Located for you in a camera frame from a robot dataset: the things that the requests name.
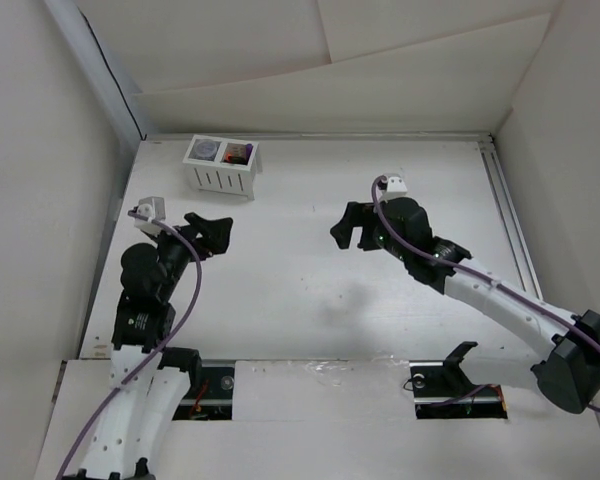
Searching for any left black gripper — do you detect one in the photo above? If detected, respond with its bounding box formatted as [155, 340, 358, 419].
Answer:
[148, 212, 232, 300]

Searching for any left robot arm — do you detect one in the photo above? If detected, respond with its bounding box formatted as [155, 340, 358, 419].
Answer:
[57, 205, 233, 479]

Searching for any white two-compartment organizer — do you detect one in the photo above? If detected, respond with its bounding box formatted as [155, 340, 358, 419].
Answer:
[182, 134, 263, 200]

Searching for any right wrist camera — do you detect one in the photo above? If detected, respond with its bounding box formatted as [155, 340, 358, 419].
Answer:
[377, 174, 408, 202]

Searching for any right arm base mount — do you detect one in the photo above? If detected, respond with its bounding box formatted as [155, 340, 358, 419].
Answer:
[402, 341, 508, 420]

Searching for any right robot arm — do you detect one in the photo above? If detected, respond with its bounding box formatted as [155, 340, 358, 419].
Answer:
[330, 197, 600, 414]

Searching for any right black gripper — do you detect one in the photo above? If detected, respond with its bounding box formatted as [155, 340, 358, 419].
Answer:
[330, 201, 411, 263]

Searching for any clear jar of paper clips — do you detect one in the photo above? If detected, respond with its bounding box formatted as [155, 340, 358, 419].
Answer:
[191, 139, 219, 161]

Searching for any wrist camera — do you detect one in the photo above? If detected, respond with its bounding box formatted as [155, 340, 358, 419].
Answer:
[377, 174, 408, 202]
[127, 196, 166, 237]

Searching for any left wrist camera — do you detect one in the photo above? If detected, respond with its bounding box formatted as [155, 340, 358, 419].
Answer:
[127, 196, 166, 237]

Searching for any pink highlighter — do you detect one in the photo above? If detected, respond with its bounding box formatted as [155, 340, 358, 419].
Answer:
[226, 145, 248, 165]

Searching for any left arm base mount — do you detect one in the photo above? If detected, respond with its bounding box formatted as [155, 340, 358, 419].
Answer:
[173, 360, 236, 421]

